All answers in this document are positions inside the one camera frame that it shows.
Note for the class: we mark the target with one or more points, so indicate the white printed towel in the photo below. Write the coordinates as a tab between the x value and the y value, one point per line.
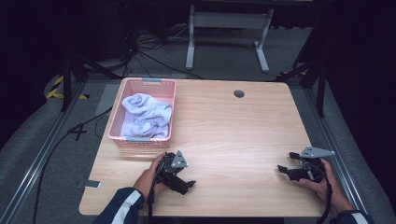
146	116

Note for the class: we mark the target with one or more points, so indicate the black metal stand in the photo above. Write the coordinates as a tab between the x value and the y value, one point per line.
320	84
67	81

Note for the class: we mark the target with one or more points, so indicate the person's right hand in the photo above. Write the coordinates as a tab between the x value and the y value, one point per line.
330	189

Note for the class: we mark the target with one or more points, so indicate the pink plastic basket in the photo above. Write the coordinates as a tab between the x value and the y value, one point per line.
124	124

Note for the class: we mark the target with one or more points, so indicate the white metal desk frame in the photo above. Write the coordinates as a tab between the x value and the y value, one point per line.
229	20

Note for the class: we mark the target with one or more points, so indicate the person's left hand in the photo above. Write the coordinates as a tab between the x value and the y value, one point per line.
146	182

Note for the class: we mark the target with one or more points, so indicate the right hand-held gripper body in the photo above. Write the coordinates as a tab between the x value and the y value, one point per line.
308	172

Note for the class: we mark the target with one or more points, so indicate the yellow black floor tape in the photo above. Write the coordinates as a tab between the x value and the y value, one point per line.
53	91

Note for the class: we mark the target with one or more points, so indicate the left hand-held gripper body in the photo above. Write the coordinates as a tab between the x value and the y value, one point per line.
169	166

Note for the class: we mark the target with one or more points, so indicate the grey tape piece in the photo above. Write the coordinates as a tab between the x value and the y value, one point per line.
89	184

